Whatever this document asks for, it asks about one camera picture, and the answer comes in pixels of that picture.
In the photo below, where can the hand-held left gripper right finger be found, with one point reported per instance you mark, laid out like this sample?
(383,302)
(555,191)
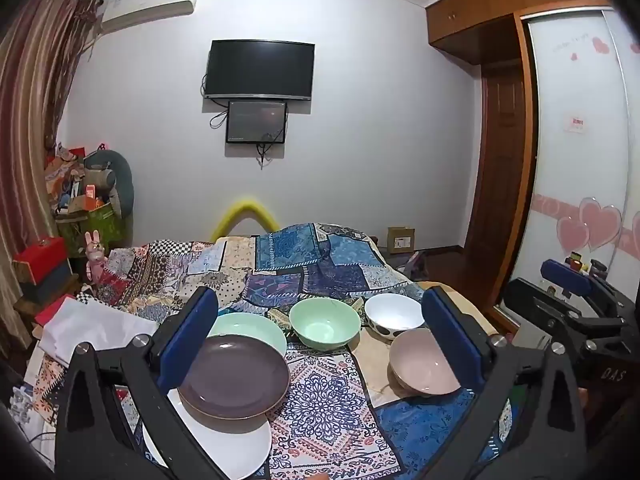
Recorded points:
(452,340)

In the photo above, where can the light green bowl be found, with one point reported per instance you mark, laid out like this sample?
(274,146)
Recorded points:
(322,322)

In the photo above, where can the white plate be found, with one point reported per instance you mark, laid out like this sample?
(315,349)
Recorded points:
(225,447)

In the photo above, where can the small paper label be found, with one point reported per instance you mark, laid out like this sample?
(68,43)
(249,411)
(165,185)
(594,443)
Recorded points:
(578,124)

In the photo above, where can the small cardboard box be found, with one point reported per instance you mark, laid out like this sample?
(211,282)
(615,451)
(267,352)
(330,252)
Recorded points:
(401,239)

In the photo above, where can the wooden wardrobe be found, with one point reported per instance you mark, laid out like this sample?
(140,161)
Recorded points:
(475,15)

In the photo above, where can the pink bunny toy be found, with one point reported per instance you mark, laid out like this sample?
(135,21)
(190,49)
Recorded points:
(94,257)

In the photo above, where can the black wall television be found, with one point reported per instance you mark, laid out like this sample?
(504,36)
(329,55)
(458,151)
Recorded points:
(260,70)

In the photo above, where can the row of small colourful bottles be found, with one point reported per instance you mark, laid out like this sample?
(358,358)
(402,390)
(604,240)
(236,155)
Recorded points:
(580,262)

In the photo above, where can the white air conditioner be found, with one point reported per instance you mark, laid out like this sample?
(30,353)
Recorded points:
(150,5)

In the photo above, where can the brown wooden door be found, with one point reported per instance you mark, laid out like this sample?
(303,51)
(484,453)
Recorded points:
(500,160)

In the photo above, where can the white sliding wardrobe door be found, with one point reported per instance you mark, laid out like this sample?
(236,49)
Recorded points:
(575,160)

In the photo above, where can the pink bowl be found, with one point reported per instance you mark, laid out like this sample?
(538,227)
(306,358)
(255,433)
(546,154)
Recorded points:
(420,365)

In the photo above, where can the red booklet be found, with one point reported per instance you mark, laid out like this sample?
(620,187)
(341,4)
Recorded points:
(50,312)

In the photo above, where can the dark bag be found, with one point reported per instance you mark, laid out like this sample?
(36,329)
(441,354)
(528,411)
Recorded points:
(412,265)

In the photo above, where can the dark grey box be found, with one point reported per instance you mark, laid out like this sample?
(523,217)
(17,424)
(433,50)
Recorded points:
(50,285)

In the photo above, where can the yellow foam tube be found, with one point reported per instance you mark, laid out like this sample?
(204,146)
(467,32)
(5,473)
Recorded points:
(232,212)

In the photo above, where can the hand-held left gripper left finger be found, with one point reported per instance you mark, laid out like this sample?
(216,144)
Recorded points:
(190,340)

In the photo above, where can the green cardboard box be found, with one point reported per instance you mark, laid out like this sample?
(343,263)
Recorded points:
(100,225)

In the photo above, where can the red box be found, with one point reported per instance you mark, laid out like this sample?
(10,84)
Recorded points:
(42,260)

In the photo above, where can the purple plate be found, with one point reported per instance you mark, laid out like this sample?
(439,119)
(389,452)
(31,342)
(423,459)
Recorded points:
(235,377)

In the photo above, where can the small black wall monitor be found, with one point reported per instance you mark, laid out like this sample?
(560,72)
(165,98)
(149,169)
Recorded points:
(255,121)

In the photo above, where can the pile of boxes and papers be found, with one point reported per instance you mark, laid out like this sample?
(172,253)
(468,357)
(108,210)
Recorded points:
(67,180)

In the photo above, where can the light green plate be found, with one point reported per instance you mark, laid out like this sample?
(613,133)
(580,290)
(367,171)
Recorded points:
(250,327)

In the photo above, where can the white bowl with black dots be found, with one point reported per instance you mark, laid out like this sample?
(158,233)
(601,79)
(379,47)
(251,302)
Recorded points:
(392,312)

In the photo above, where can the striped brown curtain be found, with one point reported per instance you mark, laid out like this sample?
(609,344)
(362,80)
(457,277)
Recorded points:
(30,135)

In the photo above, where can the grey plush neck pillow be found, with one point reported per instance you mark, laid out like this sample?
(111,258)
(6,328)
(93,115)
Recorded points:
(125,180)

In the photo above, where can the white paper sheet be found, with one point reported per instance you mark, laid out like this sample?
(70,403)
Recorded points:
(95,330)

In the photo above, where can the patchwork printed blanket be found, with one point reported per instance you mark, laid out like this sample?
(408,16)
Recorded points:
(320,410)

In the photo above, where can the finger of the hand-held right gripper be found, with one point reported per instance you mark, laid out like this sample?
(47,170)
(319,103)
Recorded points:
(567,277)
(535,302)

